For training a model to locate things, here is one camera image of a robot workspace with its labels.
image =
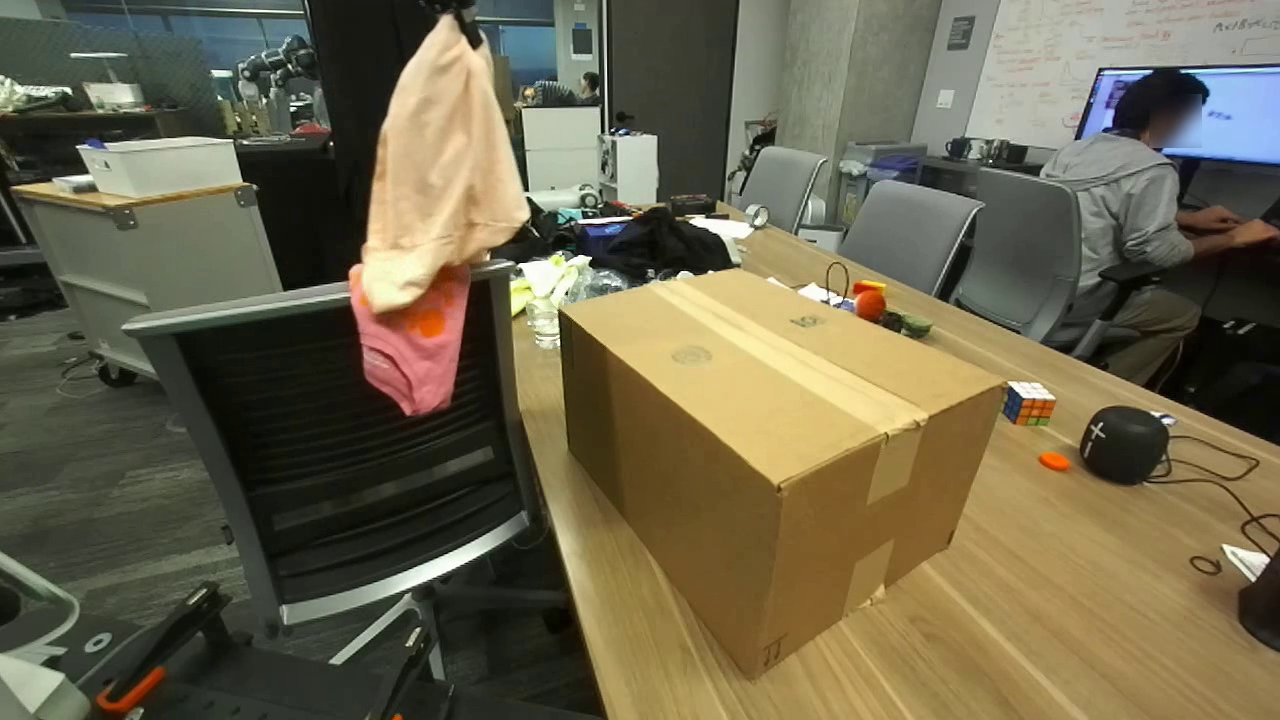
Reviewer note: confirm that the pink cloth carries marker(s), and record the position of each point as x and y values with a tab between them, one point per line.
419	353

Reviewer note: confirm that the round black speaker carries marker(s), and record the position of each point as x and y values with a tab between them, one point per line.
1123	446

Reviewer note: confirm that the small orange plastic piece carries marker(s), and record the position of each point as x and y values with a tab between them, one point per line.
1052	463

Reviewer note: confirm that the black clothes pile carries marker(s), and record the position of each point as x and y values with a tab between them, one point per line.
663	244

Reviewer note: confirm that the peach cloth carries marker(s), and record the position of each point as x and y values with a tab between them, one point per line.
441	172

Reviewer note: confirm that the white plastic bin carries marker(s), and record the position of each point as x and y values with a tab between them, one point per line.
162	167

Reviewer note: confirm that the white crumpled bag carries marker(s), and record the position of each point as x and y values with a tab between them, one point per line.
561	292

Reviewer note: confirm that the Rubik's cube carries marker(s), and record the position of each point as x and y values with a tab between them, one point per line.
1031	403

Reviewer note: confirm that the dark green toy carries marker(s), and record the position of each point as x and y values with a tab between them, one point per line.
906	321

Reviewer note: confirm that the lit computer monitor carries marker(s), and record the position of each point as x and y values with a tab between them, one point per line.
1242	120

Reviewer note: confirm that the brown cardboard box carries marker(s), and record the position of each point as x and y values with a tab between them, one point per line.
760	443

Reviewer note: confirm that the wall light switch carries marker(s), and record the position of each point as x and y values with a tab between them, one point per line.
944	99

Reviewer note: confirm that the seated person grey hoodie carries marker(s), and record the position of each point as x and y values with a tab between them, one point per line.
1126	214

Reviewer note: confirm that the white storage cabinet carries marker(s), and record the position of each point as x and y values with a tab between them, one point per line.
561	146

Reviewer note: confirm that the white cart wooden top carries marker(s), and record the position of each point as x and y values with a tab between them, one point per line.
145	267

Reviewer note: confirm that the white carton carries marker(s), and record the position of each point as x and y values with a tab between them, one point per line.
633	168

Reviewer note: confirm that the orange black bar clamp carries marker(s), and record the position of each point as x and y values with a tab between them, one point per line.
162	654

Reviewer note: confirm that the grey office chair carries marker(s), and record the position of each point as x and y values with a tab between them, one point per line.
915	235
1021	254
787	186
360	443

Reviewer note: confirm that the orange toy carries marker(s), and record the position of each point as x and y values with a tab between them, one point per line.
871	297

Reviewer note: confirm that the small white adapter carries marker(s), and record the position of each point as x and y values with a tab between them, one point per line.
1245	563

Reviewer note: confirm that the wall whiteboard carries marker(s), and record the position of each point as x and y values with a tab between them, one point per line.
1064	52

